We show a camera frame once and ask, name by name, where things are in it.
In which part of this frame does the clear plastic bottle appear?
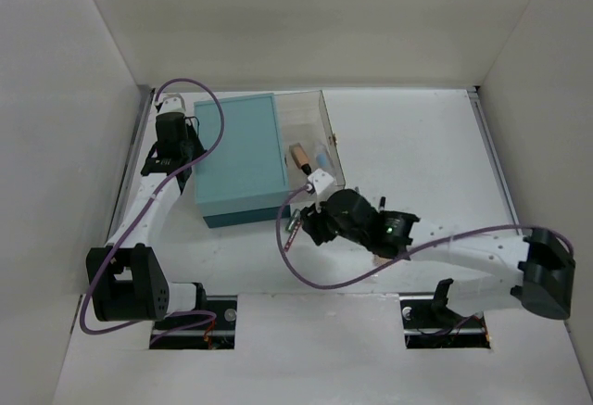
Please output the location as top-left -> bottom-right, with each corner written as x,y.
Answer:
314,143 -> 335,175

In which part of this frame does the beige foundation bottle black cap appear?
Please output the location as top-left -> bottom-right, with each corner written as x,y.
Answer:
289,143 -> 312,176

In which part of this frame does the beige makeup sponge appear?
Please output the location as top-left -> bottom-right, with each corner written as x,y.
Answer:
373,256 -> 390,267

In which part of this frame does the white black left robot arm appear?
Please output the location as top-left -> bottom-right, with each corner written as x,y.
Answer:
86,108 -> 208,330

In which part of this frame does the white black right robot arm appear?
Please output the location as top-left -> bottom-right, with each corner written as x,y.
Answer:
301,189 -> 575,327

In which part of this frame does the red makeup pencil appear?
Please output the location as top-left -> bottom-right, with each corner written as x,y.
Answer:
284,223 -> 301,252

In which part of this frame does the teal makeup box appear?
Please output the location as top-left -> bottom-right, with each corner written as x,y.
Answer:
193,94 -> 290,229

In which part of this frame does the green tube left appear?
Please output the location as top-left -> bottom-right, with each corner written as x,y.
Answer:
285,209 -> 300,233

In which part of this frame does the clear acrylic drawer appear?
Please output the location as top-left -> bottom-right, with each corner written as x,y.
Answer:
274,90 -> 346,191

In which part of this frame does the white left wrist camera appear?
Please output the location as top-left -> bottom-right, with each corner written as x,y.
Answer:
156,94 -> 186,114

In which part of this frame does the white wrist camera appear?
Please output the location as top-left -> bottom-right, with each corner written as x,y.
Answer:
156,94 -> 186,114
307,169 -> 334,195

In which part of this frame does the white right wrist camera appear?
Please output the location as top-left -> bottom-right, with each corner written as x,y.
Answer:
307,169 -> 334,195

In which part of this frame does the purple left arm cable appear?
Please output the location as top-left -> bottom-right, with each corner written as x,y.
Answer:
79,78 -> 227,349

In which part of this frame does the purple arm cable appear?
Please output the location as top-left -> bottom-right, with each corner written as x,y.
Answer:
79,78 -> 227,349
276,184 -> 575,336

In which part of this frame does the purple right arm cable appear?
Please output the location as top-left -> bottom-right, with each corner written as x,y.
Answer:
276,184 -> 575,336

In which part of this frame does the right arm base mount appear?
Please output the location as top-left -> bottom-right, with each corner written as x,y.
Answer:
399,278 -> 491,349

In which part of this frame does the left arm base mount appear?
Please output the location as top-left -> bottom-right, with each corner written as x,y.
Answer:
149,296 -> 238,350

